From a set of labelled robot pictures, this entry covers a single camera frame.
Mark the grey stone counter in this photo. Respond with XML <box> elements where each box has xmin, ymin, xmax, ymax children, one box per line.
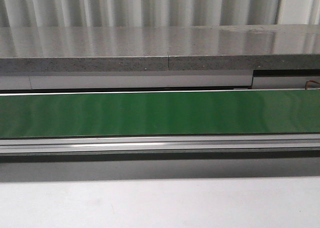
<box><xmin>0</xmin><ymin>25</ymin><xmax>320</xmax><ymax>74</ymax></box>

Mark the green conveyor belt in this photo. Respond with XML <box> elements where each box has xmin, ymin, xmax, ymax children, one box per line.
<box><xmin>0</xmin><ymin>90</ymin><xmax>320</xmax><ymax>138</ymax></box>

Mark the white pleated curtain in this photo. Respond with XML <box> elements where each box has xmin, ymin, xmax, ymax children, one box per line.
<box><xmin>0</xmin><ymin>0</ymin><xmax>320</xmax><ymax>27</ymax></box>

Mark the aluminium conveyor frame rail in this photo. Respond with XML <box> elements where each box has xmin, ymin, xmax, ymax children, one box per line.
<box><xmin>0</xmin><ymin>134</ymin><xmax>320</xmax><ymax>154</ymax></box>

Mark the red brown wire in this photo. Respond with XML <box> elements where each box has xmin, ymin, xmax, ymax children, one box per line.
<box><xmin>303</xmin><ymin>80</ymin><xmax>320</xmax><ymax>90</ymax></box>

